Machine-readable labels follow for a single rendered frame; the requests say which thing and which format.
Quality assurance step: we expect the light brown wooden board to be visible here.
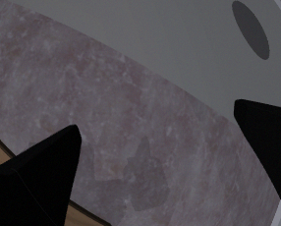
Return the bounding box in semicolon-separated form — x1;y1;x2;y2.
0;140;112;226

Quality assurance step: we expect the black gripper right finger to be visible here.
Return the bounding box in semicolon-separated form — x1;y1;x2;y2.
235;99;281;198

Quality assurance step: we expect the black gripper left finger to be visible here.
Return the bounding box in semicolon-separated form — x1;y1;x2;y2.
0;124;82;226

